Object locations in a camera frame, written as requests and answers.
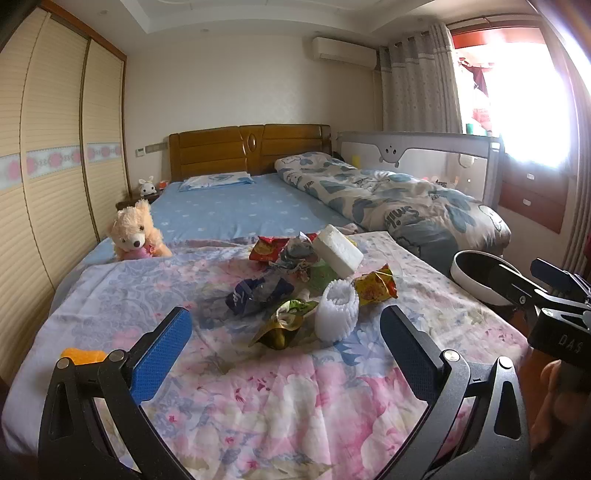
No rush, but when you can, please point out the bed with blue sheet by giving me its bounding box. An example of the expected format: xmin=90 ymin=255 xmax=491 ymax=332
xmin=48 ymin=173 xmax=361 ymax=315

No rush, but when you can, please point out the red hanging cloth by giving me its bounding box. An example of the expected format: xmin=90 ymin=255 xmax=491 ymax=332
xmin=462 ymin=58 xmax=491 ymax=99

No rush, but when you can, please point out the white foam net sleeve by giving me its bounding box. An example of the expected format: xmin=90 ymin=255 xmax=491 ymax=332
xmin=315 ymin=278 xmax=360 ymax=342

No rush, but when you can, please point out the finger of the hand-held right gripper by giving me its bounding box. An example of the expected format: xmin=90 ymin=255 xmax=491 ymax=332
xmin=530 ymin=257 xmax=591 ymax=311
xmin=482 ymin=261 xmax=551 ymax=325

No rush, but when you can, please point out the heart print quilt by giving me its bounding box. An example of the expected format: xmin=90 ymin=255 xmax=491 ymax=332
xmin=274 ymin=151 xmax=512 ymax=273

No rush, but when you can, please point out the yellow and red snack wrapper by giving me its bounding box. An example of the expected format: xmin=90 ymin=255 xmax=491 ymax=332
xmin=353 ymin=264 xmax=399 ymax=308

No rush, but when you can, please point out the silver wrapper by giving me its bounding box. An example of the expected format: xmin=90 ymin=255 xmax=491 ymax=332
xmin=270 ymin=233 xmax=324 ymax=283

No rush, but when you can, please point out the blue wrapper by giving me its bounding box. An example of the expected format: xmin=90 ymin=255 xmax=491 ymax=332
xmin=225 ymin=276 xmax=295 ymax=318

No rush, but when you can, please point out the green and gold wrapper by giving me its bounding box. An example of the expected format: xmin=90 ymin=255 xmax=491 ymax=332
xmin=249 ymin=299 xmax=319 ymax=352

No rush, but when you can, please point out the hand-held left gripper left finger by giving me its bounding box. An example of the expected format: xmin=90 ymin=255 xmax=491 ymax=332
xmin=38 ymin=305 xmax=195 ymax=480

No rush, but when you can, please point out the grey dotted curtain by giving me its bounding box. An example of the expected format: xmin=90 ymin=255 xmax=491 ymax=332
xmin=379 ymin=21 xmax=464 ymax=136

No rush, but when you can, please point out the white foam block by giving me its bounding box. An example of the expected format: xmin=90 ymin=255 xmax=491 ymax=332
xmin=313 ymin=224 xmax=365 ymax=280

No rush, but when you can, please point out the white wall air conditioner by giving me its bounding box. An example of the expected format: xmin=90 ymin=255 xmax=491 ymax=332
xmin=311 ymin=36 xmax=378 ymax=71

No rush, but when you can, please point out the grey bed guard rail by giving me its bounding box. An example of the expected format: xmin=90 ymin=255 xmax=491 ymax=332
xmin=333 ymin=130 xmax=506 ymax=217

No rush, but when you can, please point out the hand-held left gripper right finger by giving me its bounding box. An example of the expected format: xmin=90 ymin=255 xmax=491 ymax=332
xmin=379 ymin=305 xmax=532 ymax=480

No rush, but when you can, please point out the wooden headboard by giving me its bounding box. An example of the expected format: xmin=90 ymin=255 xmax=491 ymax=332
xmin=168 ymin=124 xmax=333 ymax=183

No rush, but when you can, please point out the orange foam net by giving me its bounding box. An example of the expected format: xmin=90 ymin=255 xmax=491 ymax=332
xmin=61 ymin=347 xmax=107 ymax=366

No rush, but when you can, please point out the beige sliding-door wardrobe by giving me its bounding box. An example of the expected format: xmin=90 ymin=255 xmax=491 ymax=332
xmin=0 ymin=0 xmax=130 ymax=384

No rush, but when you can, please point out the blue and white pillow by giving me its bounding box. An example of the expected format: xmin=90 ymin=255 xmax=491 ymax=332
xmin=179 ymin=171 xmax=256 ymax=192

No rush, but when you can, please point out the red-brown drawer cabinet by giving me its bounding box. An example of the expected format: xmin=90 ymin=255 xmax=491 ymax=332
xmin=499 ymin=152 xmax=568 ymax=234

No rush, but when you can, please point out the beige teddy bear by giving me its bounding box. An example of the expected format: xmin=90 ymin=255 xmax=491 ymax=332
xmin=109 ymin=199 xmax=173 ymax=263

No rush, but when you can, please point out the wooden nightstand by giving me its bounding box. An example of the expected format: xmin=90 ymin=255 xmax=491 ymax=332
xmin=115 ymin=191 xmax=160 ymax=210

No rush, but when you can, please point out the pink floral blanket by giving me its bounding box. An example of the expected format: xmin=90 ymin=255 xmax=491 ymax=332
xmin=0 ymin=230 xmax=532 ymax=480

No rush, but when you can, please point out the round white-rimmed trash bin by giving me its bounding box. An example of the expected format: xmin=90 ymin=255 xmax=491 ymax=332
xmin=450 ymin=250 xmax=536 ymax=309

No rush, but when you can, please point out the person's right hand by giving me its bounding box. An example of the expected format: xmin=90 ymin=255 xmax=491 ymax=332
xmin=531 ymin=359 xmax=591 ymax=456

